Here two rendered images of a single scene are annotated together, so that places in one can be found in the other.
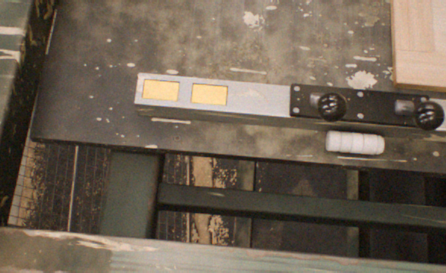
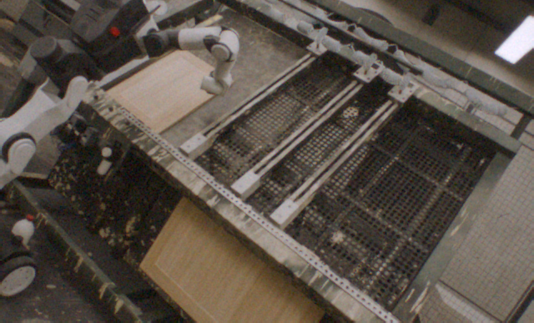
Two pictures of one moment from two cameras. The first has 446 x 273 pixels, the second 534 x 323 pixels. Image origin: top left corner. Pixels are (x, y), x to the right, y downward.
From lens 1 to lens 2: 287 cm
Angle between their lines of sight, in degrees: 57
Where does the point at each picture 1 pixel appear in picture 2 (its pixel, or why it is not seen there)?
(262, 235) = not seen: hidden behind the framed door
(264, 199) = not seen: hidden behind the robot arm
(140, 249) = (192, 2)
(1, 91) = not seen: outside the picture
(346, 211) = not seen: hidden behind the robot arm
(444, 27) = (183, 61)
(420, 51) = (183, 54)
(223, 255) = (180, 8)
